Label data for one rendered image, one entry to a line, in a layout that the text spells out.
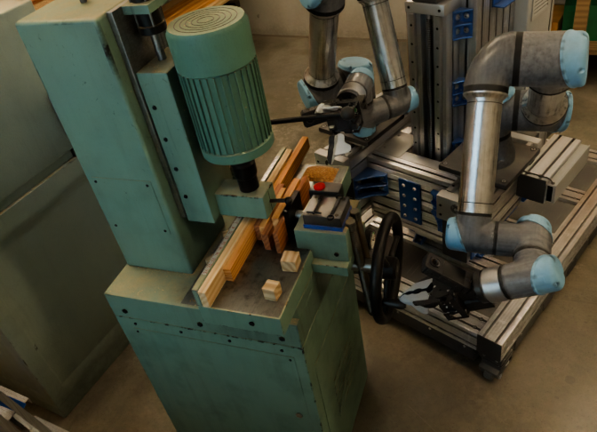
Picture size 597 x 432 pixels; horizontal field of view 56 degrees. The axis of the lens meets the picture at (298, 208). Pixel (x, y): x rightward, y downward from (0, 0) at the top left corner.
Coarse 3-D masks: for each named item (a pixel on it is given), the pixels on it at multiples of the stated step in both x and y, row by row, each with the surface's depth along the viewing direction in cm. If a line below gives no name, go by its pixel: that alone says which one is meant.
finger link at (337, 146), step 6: (330, 138) 149; (336, 138) 149; (342, 138) 149; (330, 144) 149; (336, 144) 149; (342, 144) 148; (348, 144) 148; (330, 150) 148; (336, 150) 148; (342, 150) 148; (348, 150) 147; (330, 156) 147; (330, 162) 146
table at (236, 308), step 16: (336, 176) 165; (256, 256) 143; (272, 256) 142; (304, 256) 140; (352, 256) 142; (240, 272) 139; (256, 272) 139; (272, 272) 138; (288, 272) 137; (304, 272) 138; (320, 272) 143; (336, 272) 141; (224, 288) 136; (240, 288) 135; (256, 288) 134; (288, 288) 133; (304, 288) 139; (224, 304) 132; (240, 304) 131; (256, 304) 130; (272, 304) 129; (288, 304) 130; (208, 320) 135; (224, 320) 133; (240, 320) 131; (256, 320) 129; (272, 320) 127; (288, 320) 130
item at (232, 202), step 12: (228, 180) 148; (216, 192) 145; (228, 192) 144; (240, 192) 143; (252, 192) 142; (264, 192) 141; (228, 204) 145; (240, 204) 143; (252, 204) 142; (264, 204) 141; (240, 216) 146; (252, 216) 145; (264, 216) 143
